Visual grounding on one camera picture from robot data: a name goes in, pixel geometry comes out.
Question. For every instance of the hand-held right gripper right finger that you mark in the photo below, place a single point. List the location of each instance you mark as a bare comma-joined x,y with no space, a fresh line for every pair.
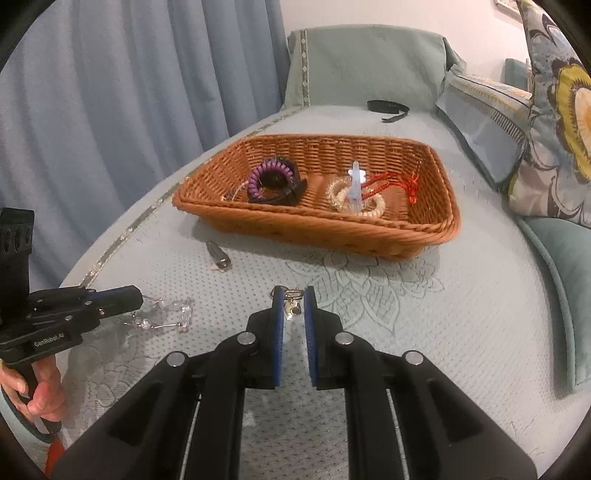
323,350

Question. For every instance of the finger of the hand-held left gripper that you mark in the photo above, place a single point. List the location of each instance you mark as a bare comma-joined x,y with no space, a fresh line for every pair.
122,307
115,292

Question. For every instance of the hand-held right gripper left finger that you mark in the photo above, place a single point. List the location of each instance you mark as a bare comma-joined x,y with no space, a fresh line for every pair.
265,350

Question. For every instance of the small metal clasp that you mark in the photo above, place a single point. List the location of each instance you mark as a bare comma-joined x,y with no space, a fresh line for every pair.
292,307

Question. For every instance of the brown wicker basket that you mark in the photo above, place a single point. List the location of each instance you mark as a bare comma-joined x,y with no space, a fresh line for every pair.
369,235

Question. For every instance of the black wristwatch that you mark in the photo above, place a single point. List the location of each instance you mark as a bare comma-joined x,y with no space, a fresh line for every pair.
288,194

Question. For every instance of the clear plastic hair clip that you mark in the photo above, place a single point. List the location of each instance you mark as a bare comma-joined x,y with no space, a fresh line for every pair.
355,189

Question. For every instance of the person's left hand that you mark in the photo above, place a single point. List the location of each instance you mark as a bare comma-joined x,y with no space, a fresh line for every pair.
41,397

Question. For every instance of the brown metal hair clip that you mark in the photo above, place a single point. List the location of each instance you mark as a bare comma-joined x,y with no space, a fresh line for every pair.
218,256

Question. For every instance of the teal patterned sofa cover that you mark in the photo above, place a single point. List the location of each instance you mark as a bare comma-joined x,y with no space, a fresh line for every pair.
461,323

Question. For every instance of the blue curtain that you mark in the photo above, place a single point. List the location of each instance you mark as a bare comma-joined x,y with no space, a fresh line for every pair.
115,92

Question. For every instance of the teal velvet cushion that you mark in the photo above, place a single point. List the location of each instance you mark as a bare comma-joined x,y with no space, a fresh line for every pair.
568,277

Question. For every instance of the striped sofa back cushion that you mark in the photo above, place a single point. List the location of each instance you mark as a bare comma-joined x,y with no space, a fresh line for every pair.
485,120

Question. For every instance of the large floral pillow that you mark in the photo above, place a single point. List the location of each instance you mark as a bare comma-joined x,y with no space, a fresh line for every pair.
563,138

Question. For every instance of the small teal pillow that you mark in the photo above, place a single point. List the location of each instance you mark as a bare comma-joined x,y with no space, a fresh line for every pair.
515,71

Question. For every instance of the group of wall picture frames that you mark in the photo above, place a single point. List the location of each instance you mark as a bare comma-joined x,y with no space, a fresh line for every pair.
505,2

